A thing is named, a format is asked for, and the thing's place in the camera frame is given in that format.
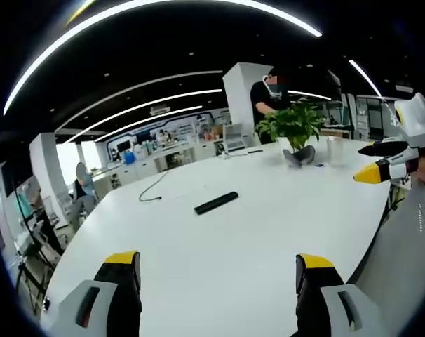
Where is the clear plastic container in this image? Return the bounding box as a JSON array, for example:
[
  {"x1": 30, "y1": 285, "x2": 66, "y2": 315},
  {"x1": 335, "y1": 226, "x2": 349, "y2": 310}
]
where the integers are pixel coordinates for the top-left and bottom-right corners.
[{"x1": 325, "y1": 136, "x2": 345, "y2": 166}]

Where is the black remote control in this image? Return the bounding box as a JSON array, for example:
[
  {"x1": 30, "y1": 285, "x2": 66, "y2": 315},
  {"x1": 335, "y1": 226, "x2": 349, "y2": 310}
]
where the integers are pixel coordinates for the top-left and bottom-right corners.
[{"x1": 194, "y1": 191, "x2": 239, "y2": 215}]

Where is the white pillar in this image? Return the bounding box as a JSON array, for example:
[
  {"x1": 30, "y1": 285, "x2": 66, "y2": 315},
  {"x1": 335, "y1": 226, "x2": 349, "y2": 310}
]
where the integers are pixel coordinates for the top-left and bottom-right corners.
[{"x1": 222, "y1": 62, "x2": 274, "y2": 128}]

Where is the white storage counter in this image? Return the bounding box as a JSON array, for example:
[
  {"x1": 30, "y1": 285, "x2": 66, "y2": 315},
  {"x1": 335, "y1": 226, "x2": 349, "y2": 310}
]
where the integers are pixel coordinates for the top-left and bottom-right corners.
[{"x1": 91, "y1": 140, "x2": 217, "y2": 192}]

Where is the black cable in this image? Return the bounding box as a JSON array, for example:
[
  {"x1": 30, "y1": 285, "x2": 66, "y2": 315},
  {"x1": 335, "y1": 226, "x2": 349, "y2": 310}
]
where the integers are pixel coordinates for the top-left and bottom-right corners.
[{"x1": 139, "y1": 171, "x2": 169, "y2": 202}]

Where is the green potted plant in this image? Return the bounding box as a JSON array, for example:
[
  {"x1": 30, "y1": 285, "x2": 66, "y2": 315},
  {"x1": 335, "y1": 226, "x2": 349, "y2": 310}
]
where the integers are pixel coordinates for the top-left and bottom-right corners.
[{"x1": 254, "y1": 98, "x2": 326, "y2": 169}]

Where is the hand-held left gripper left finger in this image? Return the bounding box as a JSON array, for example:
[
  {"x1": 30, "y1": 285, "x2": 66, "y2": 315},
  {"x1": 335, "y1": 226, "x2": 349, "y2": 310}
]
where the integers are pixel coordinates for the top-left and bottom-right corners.
[{"x1": 48, "y1": 250, "x2": 143, "y2": 337}]

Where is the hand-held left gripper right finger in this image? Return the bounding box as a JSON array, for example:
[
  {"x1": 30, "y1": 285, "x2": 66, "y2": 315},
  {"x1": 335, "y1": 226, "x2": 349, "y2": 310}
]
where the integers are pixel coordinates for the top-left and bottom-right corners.
[{"x1": 295, "y1": 253, "x2": 378, "y2": 337}]

